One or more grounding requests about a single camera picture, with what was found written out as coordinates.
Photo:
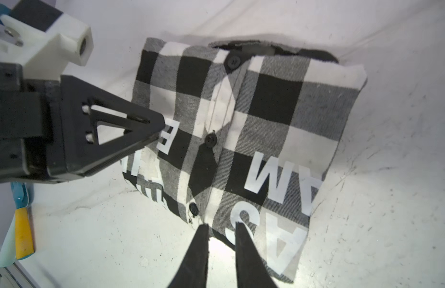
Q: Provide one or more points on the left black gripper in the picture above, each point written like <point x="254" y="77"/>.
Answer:
<point x="98" y="127"/>

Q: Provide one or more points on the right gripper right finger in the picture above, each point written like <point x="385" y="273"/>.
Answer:
<point x="250" y="270"/>

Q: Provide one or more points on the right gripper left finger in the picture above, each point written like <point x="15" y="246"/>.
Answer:
<point x="193" y="271"/>

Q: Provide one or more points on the black white checkered shirt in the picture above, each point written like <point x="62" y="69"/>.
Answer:
<point x="251" y="131"/>

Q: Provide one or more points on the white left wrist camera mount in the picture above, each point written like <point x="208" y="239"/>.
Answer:
<point x="43" y="40"/>

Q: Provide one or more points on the yellow handled toy tool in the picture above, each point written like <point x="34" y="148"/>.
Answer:
<point x="24" y="242"/>

